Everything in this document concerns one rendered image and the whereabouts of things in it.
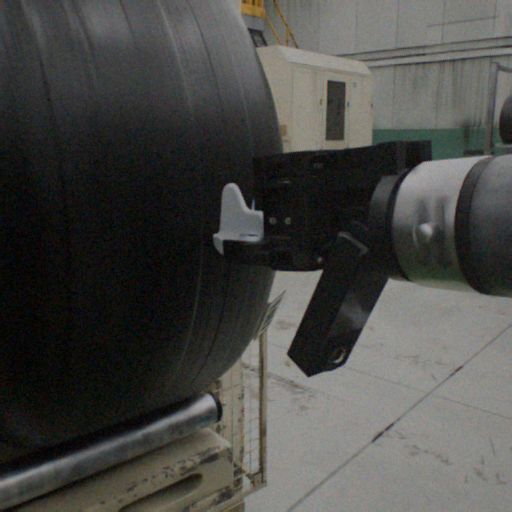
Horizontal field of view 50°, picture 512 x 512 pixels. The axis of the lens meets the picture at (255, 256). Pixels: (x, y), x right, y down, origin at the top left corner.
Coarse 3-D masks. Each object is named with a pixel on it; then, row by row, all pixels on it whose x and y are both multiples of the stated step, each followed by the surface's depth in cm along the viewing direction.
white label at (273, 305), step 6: (282, 294) 62; (276, 300) 61; (270, 306) 60; (276, 306) 63; (270, 312) 61; (264, 318) 60; (270, 318) 63; (264, 324) 62; (270, 324) 65; (258, 330) 61; (264, 330) 64
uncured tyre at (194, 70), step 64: (0, 0) 41; (64, 0) 42; (128, 0) 46; (192, 0) 51; (0, 64) 40; (64, 64) 41; (128, 64) 44; (192, 64) 48; (256, 64) 53; (0, 128) 40; (64, 128) 40; (128, 128) 43; (192, 128) 47; (256, 128) 51; (0, 192) 40; (64, 192) 40; (128, 192) 43; (192, 192) 47; (0, 256) 41; (64, 256) 41; (128, 256) 44; (192, 256) 48; (0, 320) 43; (64, 320) 43; (128, 320) 46; (192, 320) 51; (256, 320) 59; (0, 384) 47; (64, 384) 47; (128, 384) 51; (192, 384) 60
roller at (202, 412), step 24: (168, 408) 68; (192, 408) 69; (216, 408) 71; (96, 432) 63; (120, 432) 63; (144, 432) 65; (168, 432) 66; (192, 432) 69; (24, 456) 58; (48, 456) 58; (72, 456) 59; (96, 456) 61; (120, 456) 63; (0, 480) 55; (24, 480) 56; (48, 480) 57; (72, 480) 60; (0, 504) 55
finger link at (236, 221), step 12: (228, 192) 44; (240, 192) 43; (228, 204) 44; (240, 204) 43; (228, 216) 45; (240, 216) 43; (252, 216) 42; (228, 228) 45; (240, 228) 43; (252, 228) 42; (216, 240) 46; (240, 240) 42; (252, 240) 41
